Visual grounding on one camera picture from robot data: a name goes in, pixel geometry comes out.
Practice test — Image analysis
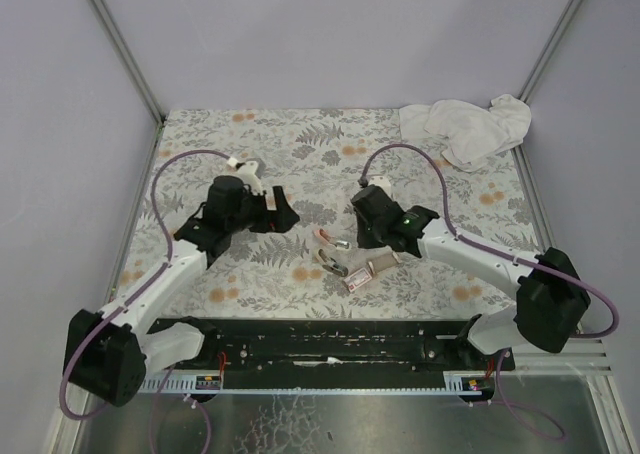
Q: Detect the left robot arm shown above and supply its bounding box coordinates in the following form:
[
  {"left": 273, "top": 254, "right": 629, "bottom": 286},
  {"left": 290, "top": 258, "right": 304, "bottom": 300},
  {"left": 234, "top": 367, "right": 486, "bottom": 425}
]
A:
[{"left": 62, "top": 175, "right": 300, "bottom": 407}]

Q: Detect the purple cable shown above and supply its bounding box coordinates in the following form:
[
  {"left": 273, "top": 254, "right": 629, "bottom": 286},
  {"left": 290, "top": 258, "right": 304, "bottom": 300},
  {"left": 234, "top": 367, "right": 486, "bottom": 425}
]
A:
[
  {"left": 359, "top": 143, "right": 621, "bottom": 339},
  {"left": 58, "top": 151, "right": 239, "bottom": 420}
]

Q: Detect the red white staple box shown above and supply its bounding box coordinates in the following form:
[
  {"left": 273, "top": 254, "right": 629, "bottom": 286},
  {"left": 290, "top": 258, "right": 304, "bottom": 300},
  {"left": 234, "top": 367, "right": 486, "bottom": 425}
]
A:
[{"left": 343, "top": 267, "right": 373, "bottom": 292}]

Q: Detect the white crumpled cloth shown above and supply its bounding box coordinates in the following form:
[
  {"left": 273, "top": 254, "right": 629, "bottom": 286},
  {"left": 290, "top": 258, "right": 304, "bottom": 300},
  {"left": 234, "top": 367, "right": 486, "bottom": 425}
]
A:
[{"left": 399, "top": 94, "right": 532, "bottom": 172}]

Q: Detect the white cable duct strip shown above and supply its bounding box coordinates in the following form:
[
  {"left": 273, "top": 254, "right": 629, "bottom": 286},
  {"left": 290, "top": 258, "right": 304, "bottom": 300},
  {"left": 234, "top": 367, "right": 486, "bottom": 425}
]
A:
[{"left": 140, "top": 366, "right": 487, "bottom": 397}]

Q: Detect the floral patterned table mat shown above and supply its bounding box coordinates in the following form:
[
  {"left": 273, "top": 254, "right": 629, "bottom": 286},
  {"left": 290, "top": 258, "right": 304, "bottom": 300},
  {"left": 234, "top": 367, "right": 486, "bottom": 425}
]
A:
[{"left": 118, "top": 109, "right": 540, "bottom": 319}]

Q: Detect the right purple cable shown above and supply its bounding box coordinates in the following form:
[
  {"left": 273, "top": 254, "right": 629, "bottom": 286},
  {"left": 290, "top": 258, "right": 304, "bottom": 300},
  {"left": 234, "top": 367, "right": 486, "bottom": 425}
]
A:
[{"left": 359, "top": 143, "right": 621, "bottom": 339}]

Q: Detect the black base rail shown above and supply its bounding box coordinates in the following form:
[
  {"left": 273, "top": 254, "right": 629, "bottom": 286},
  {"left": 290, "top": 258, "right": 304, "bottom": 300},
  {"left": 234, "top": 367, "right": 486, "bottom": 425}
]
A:
[{"left": 178, "top": 317, "right": 501, "bottom": 371}]

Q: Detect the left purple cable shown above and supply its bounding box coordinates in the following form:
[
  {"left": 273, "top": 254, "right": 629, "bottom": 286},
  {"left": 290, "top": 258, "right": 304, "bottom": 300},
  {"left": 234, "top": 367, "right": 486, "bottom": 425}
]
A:
[{"left": 58, "top": 151, "right": 239, "bottom": 420}]

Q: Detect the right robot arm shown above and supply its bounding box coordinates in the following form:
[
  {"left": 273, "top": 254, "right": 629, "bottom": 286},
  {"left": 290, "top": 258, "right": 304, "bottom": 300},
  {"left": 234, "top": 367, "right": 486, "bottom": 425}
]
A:
[{"left": 351, "top": 185, "right": 590, "bottom": 355}]

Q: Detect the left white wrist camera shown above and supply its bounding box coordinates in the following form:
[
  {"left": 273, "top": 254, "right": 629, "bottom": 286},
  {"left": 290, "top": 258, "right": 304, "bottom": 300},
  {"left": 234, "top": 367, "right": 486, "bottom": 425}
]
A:
[{"left": 226, "top": 157, "right": 265, "bottom": 195}]

